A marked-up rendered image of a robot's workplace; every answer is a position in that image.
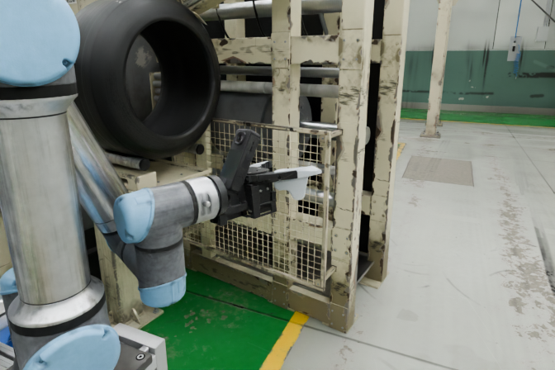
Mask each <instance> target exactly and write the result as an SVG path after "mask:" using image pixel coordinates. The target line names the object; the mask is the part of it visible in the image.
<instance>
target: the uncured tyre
mask: <svg viewBox="0 0 555 370"><path fill-rule="evenodd" d="M115 1H116V0H97V1H95V2H91V3H90V4H88V5H87V6H86V7H84V8H83V9H81V10H80V11H79V12H78V13H76V14H75V17H76V20H77V22H78V28H79V32H80V46H79V51H78V56H77V59H76V60H75V64H74V69H75V76H76V83H77V89H78V96H77V97H76V98H75V99H74V102H75V104H76V106H77V107H78V109H79V110H80V112H81V114H82V115H83V118H84V119H85V121H86V122H87V123H88V126H89V127H90V129H91V131H92V132H93V134H94V135H95V137H96V138H97V141H98V142H99V144H100V146H101V147H102V148H103V149H107V150H110V151H114V152H117V153H122V154H128V155H133V156H136V157H141V158H145V159H163V158H167V157H171V156H174V155H177V154H181V153H182V152H183V151H185V150H187V149H189V148H190V147H191V146H193V145H194V144H195V143H196V142H197V141H198V140H199V139H200V138H201V137H202V135H203V134H204V132H205V131H206V129H207V127H208V126H209V125H210V123H211V120H212V118H213V116H214V115H215V112H216V108H217V105H218V102H219V97H220V91H221V71H220V65H219V60H218V57H217V53H216V49H215V47H214V45H213V43H212V41H211V38H210V36H209V35H208V33H207V31H206V28H205V27H204V26H203V25H202V23H201V22H200V20H199V19H198V18H197V17H196V16H195V15H194V13H193V12H192V11H190V10H189V9H188V8H187V7H185V6H184V5H183V4H181V3H180V2H178V1H176V0H125V1H124V2H122V3H121V4H120V3H116V2H115ZM138 35H141V36H143V37H144V38H145V39H146V41H147V42H148V43H149V45H150V46H151V48H152V49H153V51H154V53H155V55H156V57H157V59H158V61H159V67H160V72H161V89H160V94H159V99H158V101H157V103H156V105H155V107H154V109H153V111H152V112H151V113H150V114H149V115H148V116H147V117H146V118H145V119H144V120H143V121H140V119H139V118H138V116H137V115H136V114H135V112H134V110H133V108H132V106H131V104H130V100H129V98H128V94H127V90H126V61H127V58H128V54H129V52H130V48H131V46H132V45H133V43H134V41H135V39H136V38H137V36H138Z"/></svg>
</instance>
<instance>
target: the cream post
mask: <svg viewBox="0 0 555 370"><path fill-rule="evenodd" d="M95 1H97V0H76V2H77V3H74V4H69V6H70V8H71V9H72V11H73V13H74V15H75V14H76V13H78V12H79V11H80V10H81V9H83V8H84V7H86V6H87V5H88V4H90V3H91V2H95ZM93 224H94V223H93ZM94 230H95V236H96V242H97V253H98V260H99V266H100V272H101V278H102V282H103V284H104V288H105V294H106V300H107V311H108V313H109V311H112V313H113V319H114V321H115V322H116V323H117V324H119V323H122V324H125V323H126V322H128V321H129V320H131V319H132V314H131V309H132V308H134V309H135V311H136V313H137V315H139V314H140V313H142V312H143V308H142V300H141V299H140V291H139V290H138V286H139V283H138V280H137V277H136V276H135V275H134V274H133V273H132V272H131V270H130V269H128V267H127V266H126V265H125V264H124V263H123V262H122V260H121V259H120V258H119V257H118V256H117V255H116V254H114V253H113V252H112V251H111V250H110V249H109V247H108V245H107V242H106V240H105V238H104V237H103V235H102V233H101V231H99V229H98V228H97V227H96V225H95V224H94Z"/></svg>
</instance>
